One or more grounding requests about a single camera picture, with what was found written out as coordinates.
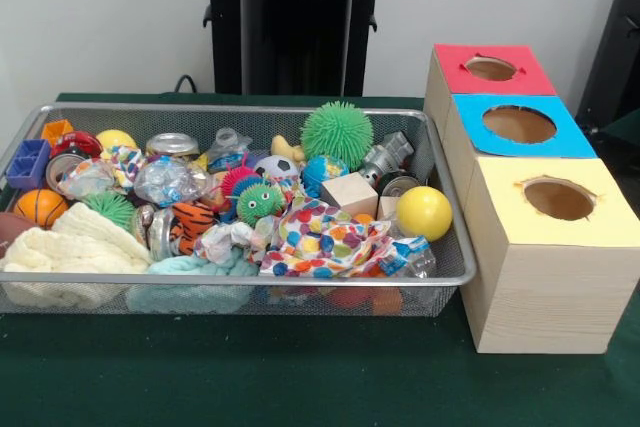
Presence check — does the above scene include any orange striped tiger plush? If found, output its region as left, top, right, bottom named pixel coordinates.
left=168, top=201, right=217, bottom=257

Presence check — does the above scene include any silver mesh bin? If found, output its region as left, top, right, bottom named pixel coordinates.
left=0, top=102, right=477, bottom=318

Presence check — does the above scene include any wooden box with three holes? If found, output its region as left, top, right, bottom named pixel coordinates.
left=423, top=43, right=640, bottom=355

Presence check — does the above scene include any blue globe ball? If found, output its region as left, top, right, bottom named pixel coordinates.
left=301, top=154, right=350, bottom=198

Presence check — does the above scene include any wooden cube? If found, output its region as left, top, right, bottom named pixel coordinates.
left=319, top=171, right=380, bottom=221

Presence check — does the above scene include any small soccer ball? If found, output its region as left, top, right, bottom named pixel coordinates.
left=253, top=154, right=300, bottom=182

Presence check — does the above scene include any polka dot cloth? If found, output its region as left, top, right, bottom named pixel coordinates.
left=258, top=195, right=401, bottom=279

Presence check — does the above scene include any large green spiky ball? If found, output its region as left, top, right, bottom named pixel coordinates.
left=300, top=100, right=375, bottom=172

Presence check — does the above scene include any green-headed spiky caterpillar toy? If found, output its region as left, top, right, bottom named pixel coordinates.
left=219, top=156, right=294, bottom=224

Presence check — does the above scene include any large yellow ball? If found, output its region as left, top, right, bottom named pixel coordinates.
left=395, top=185, right=454, bottom=242

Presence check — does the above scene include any dark green tablecloth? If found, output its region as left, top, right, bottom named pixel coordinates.
left=0, top=91, right=640, bottom=427

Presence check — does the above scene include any cream knitted cloth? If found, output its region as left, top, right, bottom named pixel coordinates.
left=0, top=201, right=154, bottom=274

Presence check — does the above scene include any small orange basketball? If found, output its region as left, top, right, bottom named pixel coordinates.
left=13, top=189, right=70, bottom=229

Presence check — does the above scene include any purple plastic block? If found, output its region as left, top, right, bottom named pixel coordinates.
left=5, top=138, right=53, bottom=192

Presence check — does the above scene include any green-covered side table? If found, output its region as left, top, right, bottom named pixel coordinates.
left=597, top=109, right=640, bottom=148

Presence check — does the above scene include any black stand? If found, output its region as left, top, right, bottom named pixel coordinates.
left=574, top=0, right=640, bottom=123

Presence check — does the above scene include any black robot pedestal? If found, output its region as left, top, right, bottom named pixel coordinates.
left=192, top=0, right=419, bottom=97

